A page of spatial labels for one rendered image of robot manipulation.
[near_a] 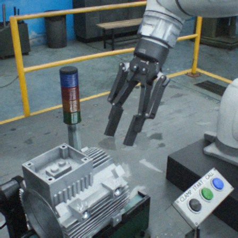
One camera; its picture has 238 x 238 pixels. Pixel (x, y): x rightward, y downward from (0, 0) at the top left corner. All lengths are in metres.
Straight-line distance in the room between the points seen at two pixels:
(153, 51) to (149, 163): 0.68
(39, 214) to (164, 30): 0.54
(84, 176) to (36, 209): 0.19
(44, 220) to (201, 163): 0.56
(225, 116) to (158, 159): 0.36
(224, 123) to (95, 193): 0.54
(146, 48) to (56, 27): 5.09
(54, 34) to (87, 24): 0.64
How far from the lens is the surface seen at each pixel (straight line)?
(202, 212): 0.74
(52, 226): 0.86
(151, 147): 1.40
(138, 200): 0.96
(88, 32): 6.03
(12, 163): 1.36
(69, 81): 1.04
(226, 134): 1.13
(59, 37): 5.82
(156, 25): 0.71
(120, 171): 0.79
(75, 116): 1.09
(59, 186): 0.69
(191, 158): 1.17
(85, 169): 0.72
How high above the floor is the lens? 1.56
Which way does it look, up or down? 28 degrees down
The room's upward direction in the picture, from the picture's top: straight up
